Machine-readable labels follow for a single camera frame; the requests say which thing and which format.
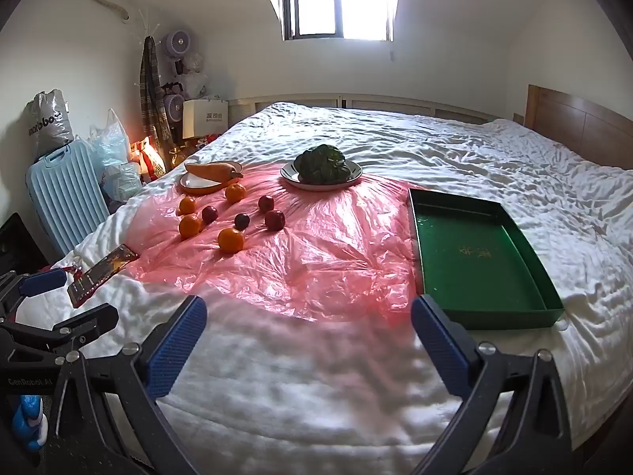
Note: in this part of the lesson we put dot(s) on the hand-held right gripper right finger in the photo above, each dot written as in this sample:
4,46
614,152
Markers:
440,341

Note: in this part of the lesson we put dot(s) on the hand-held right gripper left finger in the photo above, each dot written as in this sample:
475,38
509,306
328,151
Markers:
178,349

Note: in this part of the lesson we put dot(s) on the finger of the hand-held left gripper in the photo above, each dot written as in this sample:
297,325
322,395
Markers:
84,325
42,282

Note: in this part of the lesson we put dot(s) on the green rectangular tray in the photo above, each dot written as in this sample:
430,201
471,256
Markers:
474,257

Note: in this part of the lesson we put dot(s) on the orange tangerine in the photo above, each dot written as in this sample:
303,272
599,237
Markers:
231,240
189,225
236,192
187,205

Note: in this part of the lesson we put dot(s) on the small red apple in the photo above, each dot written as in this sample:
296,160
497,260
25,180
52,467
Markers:
274,219
266,203
209,214

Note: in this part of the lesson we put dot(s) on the dark purple plum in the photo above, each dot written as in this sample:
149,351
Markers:
242,221

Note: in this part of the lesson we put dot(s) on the white round plate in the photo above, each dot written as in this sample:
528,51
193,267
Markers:
292,177

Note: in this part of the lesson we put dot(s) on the person's left hand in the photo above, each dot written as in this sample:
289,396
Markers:
28,420

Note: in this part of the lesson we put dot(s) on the light blue suitcase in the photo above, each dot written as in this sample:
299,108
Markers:
64,193

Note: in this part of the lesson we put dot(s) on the clear plastic bag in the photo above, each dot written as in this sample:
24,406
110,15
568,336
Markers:
109,143
121,180

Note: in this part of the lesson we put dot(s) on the pink plastic sheet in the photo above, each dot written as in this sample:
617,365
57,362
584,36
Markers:
321,257

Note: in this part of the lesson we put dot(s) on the white printed sack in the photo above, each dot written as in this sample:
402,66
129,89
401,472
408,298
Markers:
47,123

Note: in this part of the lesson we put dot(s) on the red white rice bag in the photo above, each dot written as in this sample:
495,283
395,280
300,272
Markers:
148,158

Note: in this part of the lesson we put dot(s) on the orange rimmed plate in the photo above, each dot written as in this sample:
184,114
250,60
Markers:
202,186

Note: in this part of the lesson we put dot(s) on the large carrot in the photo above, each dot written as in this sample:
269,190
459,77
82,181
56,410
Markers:
212,170

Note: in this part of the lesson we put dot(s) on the yellow oil bottle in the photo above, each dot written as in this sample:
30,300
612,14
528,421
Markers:
176,156

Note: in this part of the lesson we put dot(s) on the green leafy vegetable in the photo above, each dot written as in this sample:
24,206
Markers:
321,163

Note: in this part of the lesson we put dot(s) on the small white fan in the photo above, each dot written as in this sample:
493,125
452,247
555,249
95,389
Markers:
174,106

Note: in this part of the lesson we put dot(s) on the plaid scarf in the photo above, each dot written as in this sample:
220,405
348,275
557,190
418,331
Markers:
151,89

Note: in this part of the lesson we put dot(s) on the white paper bag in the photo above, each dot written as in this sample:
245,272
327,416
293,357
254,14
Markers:
205,117

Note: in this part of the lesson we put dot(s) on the white radiator cover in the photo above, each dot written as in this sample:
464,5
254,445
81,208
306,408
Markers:
395,105

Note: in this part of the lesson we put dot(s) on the hanging plastic bag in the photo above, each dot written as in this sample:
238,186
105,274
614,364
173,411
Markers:
195,76

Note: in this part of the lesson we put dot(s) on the wooden headboard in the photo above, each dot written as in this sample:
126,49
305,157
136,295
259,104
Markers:
578,118

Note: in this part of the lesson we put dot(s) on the white coat rack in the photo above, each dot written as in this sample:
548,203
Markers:
148,24

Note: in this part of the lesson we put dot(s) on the window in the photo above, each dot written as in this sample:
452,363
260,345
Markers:
341,0

